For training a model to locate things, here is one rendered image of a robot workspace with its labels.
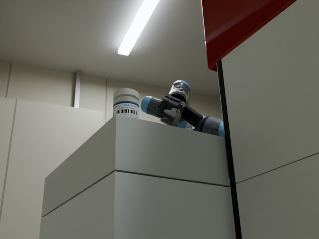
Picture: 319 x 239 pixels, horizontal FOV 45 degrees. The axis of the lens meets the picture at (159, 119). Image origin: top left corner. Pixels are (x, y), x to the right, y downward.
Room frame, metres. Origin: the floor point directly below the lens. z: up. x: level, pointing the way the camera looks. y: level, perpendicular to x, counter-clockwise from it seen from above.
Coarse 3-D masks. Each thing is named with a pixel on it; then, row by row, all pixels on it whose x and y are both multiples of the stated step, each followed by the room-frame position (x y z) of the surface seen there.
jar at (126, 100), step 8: (128, 88) 0.91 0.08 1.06; (120, 96) 0.92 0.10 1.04; (128, 96) 0.91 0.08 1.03; (136, 96) 0.93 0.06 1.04; (120, 104) 0.91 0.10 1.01; (128, 104) 0.91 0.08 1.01; (136, 104) 0.92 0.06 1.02; (120, 112) 0.91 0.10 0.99; (128, 112) 0.91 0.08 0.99; (136, 112) 0.92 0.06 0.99
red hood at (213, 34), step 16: (208, 0) 1.05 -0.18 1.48; (224, 0) 0.99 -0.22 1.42; (240, 0) 0.93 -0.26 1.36; (256, 0) 0.88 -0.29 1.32; (272, 0) 0.83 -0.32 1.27; (288, 0) 0.79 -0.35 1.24; (208, 16) 1.06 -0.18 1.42; (224, 16) 1.00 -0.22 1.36; (240, 16) 0.94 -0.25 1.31; (256, 16) 0.89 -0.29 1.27; (272, 16) 0.84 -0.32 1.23; (208, 32) 1.07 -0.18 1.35; (224, 32) 1.00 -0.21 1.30; (240, 32) 0.95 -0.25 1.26; (208, 48) 1.07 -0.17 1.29; (224, 48) 1.01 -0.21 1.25; (208, 64) 1.08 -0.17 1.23
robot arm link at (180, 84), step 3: (177, 81) 1.35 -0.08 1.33; (180, 81) 1.34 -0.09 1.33; (183, 81) 1.35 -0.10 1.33; (174, 84) 1.33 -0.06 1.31; (177, 84) 1.32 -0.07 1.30; (180, 84) 1.32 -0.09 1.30; (183, 84) 1.32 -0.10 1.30; (186, 84) 1.34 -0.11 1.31; (171, 87) 1.34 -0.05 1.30; (174, 87) 1.30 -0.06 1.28; (177, 87) 1.30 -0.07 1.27; (180, 87) 1.30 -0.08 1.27; (183, 87) 1.31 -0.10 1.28; (186, 87) 1.32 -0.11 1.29; (189, 87) 1.37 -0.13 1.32; (186, 90) 1.31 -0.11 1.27; (189, 90) 1.36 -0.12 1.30
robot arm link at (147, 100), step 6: (144, 102) 1.46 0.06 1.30; (150, 102) 1.45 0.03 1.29; (156, 102) 1.43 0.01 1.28; (144, 108) 1.47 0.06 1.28; (150, 108) 1.45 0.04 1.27; (156, 108) 1.43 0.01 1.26; (150, 114) 1.48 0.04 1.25; (156, 114) 1.45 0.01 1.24; (204, 114) 1.75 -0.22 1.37; (186, 126) 1.71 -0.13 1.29; (192, 126) 1.73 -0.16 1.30
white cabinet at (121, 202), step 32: (96, 192) 0.96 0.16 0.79; (128, 192) 0.89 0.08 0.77; (160, 192) 0.93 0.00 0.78; (192, 192) 0.98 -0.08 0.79; (224, 192) 1.04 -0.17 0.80; (64, 224) 1.17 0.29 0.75; (96, 224) 0.95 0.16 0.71; (128, 224) 0.89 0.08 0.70; (160, 224) 0.93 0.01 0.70; (192, 224) 0.98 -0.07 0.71; (224, 224) 1.03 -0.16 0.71
